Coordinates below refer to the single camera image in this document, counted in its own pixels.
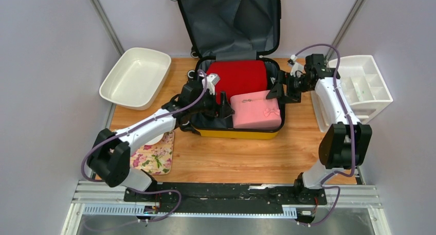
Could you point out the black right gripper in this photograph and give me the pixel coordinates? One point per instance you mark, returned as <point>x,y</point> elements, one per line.
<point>291,97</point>

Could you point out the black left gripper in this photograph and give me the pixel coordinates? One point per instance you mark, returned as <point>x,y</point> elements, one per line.
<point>225,109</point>

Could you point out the pink jewelry box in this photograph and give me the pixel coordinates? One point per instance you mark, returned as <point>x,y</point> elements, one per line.
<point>255,111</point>

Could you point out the red garment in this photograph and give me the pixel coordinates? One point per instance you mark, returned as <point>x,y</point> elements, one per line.
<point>239,77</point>

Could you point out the yellow cartoon hard-shell suitcase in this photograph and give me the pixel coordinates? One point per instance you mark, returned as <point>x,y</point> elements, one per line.
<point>233,30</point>

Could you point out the white rectangular basin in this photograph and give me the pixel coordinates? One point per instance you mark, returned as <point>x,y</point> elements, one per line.
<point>136,79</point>

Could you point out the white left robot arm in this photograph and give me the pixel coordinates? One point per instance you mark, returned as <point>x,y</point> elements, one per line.
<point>110,156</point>

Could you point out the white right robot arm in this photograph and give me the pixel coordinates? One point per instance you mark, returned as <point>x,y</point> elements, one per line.
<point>346,141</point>

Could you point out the white small bowl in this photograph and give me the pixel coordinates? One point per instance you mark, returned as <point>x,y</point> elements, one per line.
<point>155,140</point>

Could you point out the floral tray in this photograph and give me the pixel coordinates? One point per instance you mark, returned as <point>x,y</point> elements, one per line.
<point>155,159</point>

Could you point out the white drawer organizer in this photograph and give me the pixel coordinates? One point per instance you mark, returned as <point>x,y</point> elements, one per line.
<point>362,88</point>

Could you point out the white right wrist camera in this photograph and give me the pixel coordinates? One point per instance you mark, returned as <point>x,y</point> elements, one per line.
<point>295,66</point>

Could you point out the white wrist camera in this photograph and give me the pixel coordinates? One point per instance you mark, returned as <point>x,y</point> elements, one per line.
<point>210,82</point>
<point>295,66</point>

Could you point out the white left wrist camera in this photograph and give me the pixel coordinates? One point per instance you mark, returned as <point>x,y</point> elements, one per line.
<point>210,82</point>

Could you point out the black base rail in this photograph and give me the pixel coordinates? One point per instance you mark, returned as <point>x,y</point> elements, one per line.
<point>228,198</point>

